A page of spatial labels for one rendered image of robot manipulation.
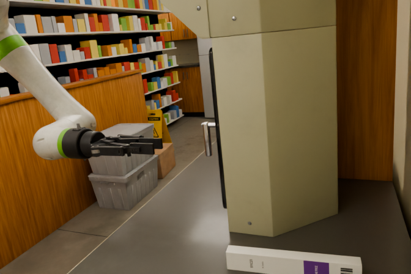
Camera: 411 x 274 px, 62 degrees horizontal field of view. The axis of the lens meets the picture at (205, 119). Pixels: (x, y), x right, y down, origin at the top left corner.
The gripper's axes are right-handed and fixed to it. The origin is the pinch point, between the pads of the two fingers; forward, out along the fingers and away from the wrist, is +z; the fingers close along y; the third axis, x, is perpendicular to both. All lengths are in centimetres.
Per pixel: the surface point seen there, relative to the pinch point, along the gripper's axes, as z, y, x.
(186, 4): 18.2, -4.6, -34.4
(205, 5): 22.6, -4.6, -33.8
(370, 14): 56, 33, -29
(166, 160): -134, 234, 99
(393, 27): 62, 33, -25
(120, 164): -129, 149, 71
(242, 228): 26.9, -4.5, 18.7
